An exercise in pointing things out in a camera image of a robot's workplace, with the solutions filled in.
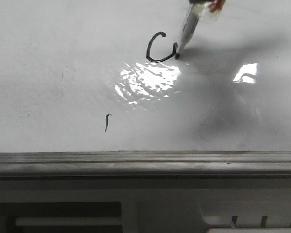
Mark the grey aluminium whiteboard tray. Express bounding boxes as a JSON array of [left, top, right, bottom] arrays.
[[0, 151, 291, 178]]

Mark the red magnet taped to marker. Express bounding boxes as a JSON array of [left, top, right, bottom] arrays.
[[209, 0, 226, 13]]

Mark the white whiteboard marker pen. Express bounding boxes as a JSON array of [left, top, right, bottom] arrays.
[[175, 0, 211, 59]]

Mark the white whiteboard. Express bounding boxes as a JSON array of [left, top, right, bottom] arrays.
[[0, 0, 291, 152]]

